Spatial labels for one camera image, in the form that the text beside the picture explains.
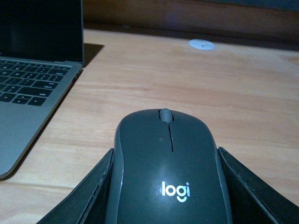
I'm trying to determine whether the silver laptop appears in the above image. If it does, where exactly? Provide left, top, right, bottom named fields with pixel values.
left=0, top=0, right=84, bottom=179

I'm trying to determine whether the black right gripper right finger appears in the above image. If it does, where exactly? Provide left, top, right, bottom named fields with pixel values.
left=218, top=147, right=299, bottom=224

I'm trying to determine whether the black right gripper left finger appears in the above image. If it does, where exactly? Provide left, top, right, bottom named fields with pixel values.
left=38, top=148, right=114, bottom=224

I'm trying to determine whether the wooden desk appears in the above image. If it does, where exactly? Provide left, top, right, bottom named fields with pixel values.
left=0, top=0, right=299, bottom=224

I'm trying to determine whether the white round desk grommet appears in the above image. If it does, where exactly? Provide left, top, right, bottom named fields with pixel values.
left=189, top=39, right=215, bottom=50

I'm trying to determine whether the grey Logitech mouse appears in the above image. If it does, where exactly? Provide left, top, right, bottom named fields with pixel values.
left=105, top=109, right=233, bottom=224

